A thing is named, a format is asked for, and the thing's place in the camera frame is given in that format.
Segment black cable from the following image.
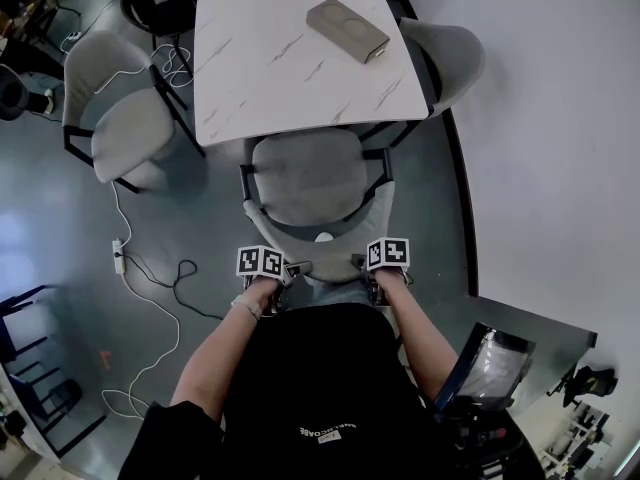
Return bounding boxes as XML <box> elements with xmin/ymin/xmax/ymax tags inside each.
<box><xmin>119</xmin><ymin>252</ymin><xmax>224</xmax><ymax>322</ymax></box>

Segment pale wristband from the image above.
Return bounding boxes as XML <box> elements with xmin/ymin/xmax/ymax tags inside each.
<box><xmin>230</xmin><ymin>294</ymin><xmax>264</xmax><ymax>321</ymax></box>

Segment person's grey trousers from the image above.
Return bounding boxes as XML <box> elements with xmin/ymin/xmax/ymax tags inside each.
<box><xmin>304</xmin><ymin>274</ymin><xmax>374</xmax><ymax>310</ymax></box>

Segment black padded stool seat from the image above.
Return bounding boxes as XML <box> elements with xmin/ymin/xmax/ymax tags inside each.
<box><xmin>0</xmin><ymin>63</ymin><xmax>32</xmax><ymax>122</ymax></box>

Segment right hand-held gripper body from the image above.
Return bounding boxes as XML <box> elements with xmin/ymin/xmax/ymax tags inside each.
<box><xmin>365</xmin><ymin>237</ymin><xmax>411</xmax><ymax>308</ymax></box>

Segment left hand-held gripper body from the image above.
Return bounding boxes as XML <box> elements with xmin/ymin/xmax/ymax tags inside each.
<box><xmin>236</xmin><ymin>244</ymin><xmax>294</xmax><ymax>318</ymax></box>

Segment person's black shirt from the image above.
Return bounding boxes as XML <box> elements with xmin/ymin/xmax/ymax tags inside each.
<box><xmin>117</xmin><ymin>302</ymin><xmax>452</xmax><ymax>480</ymax></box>

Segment white counter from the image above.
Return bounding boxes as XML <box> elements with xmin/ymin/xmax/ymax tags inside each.
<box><xmin>0</xmin><ymin>362</ymin><xmax>62</xmax><ymax>462</ymax></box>

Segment black tablet screen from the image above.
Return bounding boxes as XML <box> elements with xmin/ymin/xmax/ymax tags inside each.
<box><xmin>433</xmin><ymin>322</ymin><xmax>537</xmax><ymax>412</ymax></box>

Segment black chest rig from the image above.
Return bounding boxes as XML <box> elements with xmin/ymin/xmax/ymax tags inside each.
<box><xmin>433</xmin><ymin>402</ymin><xmax>527</xmax><ymax>475</ymax></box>

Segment grey chair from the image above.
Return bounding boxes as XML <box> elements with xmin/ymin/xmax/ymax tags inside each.
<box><xmin>61</xmin><ymin>29</ymin><xmax>208</xmax><ymax>196</ymax></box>
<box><xmin>239</xmin><ymin>126</ymin><xmax>397</xmax><ymax>285</ymax></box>
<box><xmin>359</xmin><ymin>16</ymin><xmax>487</xmax><ymax>147</ymax></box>

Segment white equipment rack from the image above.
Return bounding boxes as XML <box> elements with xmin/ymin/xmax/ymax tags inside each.
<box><xmin>541</xmin><ymin>402</ymin><xmax>614</xmax><ymax>475</ymax></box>

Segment black round stool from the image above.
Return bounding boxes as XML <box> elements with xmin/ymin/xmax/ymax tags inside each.
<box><xmin>120</xmin><ymin>0</ymin><xmax>199</xmax><ymax>77</ymax></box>

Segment grey rectangular box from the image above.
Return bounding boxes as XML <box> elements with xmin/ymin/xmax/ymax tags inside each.
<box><xmin>305</xmin><ymin>0</ymin><xmax>392</xmax><ymax>65</ymax></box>

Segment black wire waste basket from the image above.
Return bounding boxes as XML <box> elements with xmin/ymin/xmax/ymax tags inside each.
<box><xmin>45</xmin><ymin>378</ymin><xmax>84</xmax><ymax>416</ymax></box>

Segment white marble table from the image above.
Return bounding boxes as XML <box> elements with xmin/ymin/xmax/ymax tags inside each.
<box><xmin>191</xmin><ymin>0</ymin><xmax>432</xmax><ymax>150</ymax></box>

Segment person's left forearm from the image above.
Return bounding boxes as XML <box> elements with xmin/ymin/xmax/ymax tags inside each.
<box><xmin>169</xmin><ymin>276</ymin><xmax>282</xmax><ymax>422</ymax></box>

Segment black high stool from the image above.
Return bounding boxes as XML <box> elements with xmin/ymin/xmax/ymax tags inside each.
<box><xmin>6</xmin><ymin>362</ymin><xmax>108</xmax><ymax>459</ymax></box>
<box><xmin>0</xmin><ymin>283</ymin><xmax>62</xmax><ymax>365</ymax></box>

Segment white cable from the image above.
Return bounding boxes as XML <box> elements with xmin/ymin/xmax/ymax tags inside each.
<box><xmin>94</xmin><ymin>42</ymin><xmax>194</xmax><ymax>420</ymax></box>

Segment person's right forearm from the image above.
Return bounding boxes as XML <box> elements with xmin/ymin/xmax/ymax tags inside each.
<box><xmin>374</xmin><ymin>269</ymin><xmax>459</xmax><ymax>402</ymax></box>

